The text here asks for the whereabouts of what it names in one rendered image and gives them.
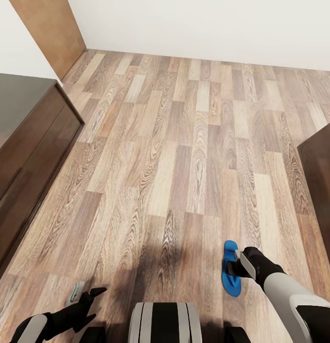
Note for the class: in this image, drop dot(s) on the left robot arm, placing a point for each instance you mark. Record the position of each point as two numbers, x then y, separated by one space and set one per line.
48 325

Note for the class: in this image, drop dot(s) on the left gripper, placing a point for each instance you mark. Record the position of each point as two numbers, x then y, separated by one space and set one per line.
77 313

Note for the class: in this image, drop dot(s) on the bench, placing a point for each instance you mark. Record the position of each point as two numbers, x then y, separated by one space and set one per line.
39 126

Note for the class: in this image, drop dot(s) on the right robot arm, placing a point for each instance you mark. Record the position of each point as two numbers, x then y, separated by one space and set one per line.
305 315

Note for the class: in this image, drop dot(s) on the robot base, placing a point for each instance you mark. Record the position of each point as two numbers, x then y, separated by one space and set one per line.
232 335

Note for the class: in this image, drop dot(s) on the sliding door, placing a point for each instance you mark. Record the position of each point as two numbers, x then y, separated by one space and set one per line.
52 25

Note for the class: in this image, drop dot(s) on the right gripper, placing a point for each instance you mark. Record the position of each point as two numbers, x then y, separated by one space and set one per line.
232 269

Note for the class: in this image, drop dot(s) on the sandal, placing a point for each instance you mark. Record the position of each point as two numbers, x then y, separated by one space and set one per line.
232 284

